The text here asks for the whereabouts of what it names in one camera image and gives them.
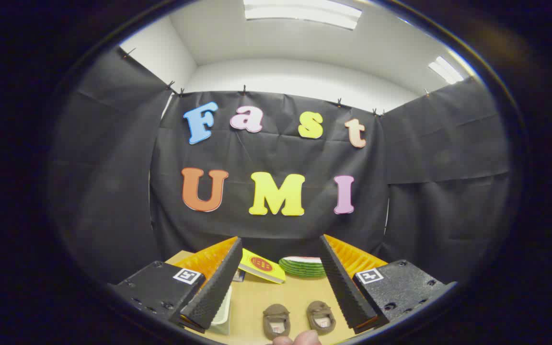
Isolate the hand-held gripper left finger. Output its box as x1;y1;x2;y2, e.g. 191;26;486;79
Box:
107;236;243;334

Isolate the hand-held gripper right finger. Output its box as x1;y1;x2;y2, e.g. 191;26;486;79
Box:
318;234;459;335

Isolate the white storage box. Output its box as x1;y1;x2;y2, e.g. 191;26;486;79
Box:
208;285;233;336

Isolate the brown fuzzy shoe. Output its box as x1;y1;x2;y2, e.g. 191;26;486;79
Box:
262;303;291;341
306;300;337;336

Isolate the watermelon slice plush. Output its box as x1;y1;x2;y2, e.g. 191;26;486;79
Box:
278;256;327;278

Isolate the yellow book with red label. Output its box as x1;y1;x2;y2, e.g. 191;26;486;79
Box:
238;249;287;285

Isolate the ceiling light panel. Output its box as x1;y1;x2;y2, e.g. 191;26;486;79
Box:
242;0;363;30
428;56;464;85

